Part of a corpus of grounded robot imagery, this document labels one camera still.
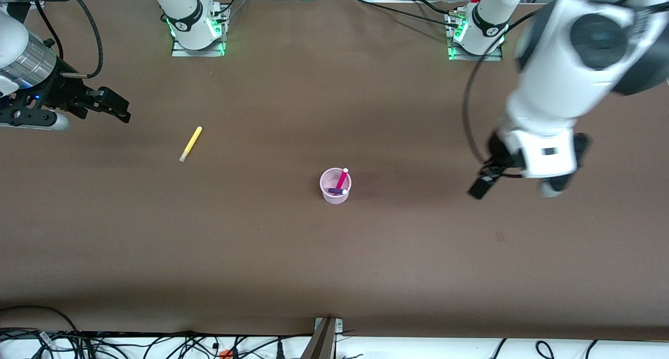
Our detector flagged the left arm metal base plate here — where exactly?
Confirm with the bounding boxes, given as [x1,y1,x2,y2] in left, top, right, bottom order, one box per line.
[446,10,504,62]

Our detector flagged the long black table cable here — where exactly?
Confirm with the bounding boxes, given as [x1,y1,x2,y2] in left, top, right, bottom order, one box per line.
[355,0,462,29]

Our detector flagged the grey metal support beam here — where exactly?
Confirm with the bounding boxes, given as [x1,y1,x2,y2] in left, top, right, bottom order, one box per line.
[300,318,338,359]

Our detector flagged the short black table cable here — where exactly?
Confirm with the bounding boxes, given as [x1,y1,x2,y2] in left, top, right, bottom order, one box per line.
[416,0,458,16]

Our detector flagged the long black floor cable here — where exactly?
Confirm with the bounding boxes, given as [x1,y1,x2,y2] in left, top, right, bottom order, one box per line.
[78,331,315,352]

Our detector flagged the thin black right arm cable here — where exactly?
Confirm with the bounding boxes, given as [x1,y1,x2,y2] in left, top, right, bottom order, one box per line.
[32,0,64,61]

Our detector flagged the pink mesh pen holder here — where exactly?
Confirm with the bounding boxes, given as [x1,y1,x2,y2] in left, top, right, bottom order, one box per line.
[319,167,352,204]

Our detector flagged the black looped floor cable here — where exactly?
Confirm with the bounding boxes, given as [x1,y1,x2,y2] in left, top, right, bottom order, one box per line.
[0,305,80,334]

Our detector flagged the yellow marker pen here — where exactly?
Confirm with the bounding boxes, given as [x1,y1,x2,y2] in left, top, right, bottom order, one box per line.
[179,126,203,163]

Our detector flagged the grey metal beam bracket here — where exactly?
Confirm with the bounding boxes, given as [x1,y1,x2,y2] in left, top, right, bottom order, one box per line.
[314,317,344,334]

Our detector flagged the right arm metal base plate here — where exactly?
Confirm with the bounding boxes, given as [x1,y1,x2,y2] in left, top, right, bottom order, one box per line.
[171,11,227,58]

